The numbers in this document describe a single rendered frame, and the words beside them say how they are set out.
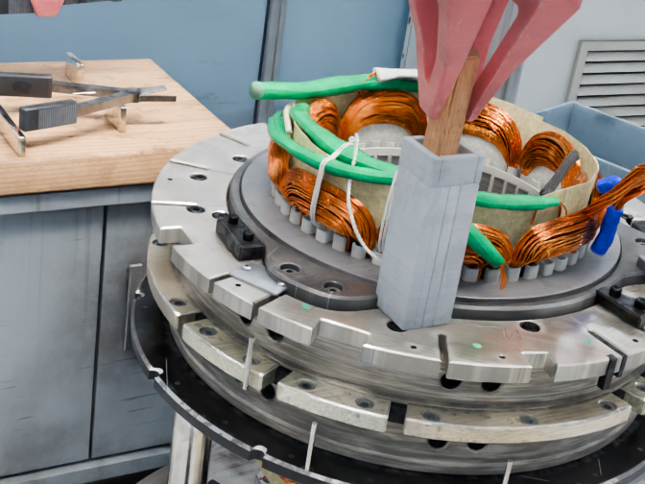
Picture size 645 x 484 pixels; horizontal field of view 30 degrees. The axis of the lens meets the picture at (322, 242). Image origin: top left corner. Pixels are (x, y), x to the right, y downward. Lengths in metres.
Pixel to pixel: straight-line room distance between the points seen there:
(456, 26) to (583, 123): 0.57
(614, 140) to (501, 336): 0.48
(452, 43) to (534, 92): 2.54
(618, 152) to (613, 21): 2.08
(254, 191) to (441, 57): 0.20
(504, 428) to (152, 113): 0.41
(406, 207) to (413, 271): 0.03
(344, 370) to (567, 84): 2.55
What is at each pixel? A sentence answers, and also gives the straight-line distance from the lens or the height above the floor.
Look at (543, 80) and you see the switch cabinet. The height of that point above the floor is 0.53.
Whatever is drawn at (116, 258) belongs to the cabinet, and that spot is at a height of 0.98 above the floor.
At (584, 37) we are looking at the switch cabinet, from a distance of 3.08.
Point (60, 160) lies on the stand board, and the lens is 0.79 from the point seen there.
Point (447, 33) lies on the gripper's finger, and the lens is 0.50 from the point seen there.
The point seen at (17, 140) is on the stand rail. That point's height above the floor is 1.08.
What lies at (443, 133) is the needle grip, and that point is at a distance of 0.54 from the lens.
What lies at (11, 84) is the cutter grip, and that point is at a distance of 0.85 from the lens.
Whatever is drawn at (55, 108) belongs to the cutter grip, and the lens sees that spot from 0.80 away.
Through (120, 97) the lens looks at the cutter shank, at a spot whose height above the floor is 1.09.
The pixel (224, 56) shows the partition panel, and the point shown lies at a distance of 3.17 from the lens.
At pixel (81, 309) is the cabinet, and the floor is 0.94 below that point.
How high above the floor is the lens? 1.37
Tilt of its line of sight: 26 degrees down
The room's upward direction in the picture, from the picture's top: 9 degrees clockwise
